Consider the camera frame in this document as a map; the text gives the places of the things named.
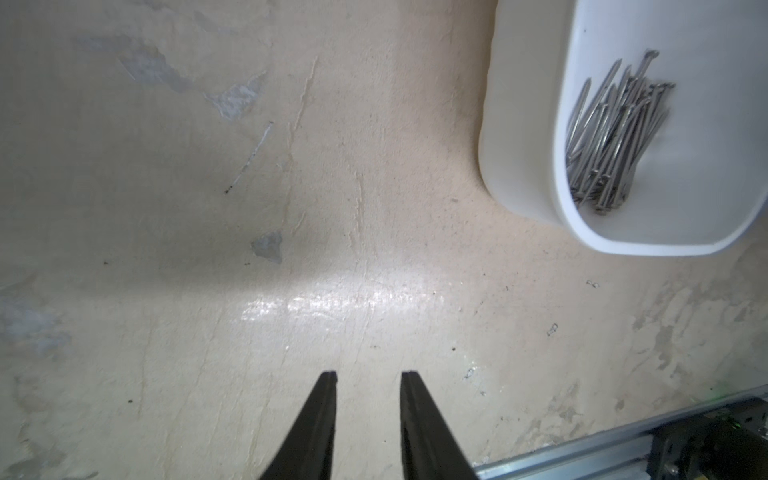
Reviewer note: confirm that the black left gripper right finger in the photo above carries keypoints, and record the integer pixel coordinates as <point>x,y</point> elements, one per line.
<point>428,449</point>

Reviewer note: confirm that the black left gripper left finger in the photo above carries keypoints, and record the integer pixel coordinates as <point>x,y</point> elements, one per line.
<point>307,451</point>

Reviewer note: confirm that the steel nail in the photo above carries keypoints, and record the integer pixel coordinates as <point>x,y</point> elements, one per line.
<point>609,130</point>

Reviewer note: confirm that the white plastic storage box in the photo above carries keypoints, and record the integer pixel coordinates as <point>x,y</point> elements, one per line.
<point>702,181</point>

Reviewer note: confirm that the aluminium front rail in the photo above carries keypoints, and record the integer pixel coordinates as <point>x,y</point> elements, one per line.
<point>721,439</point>

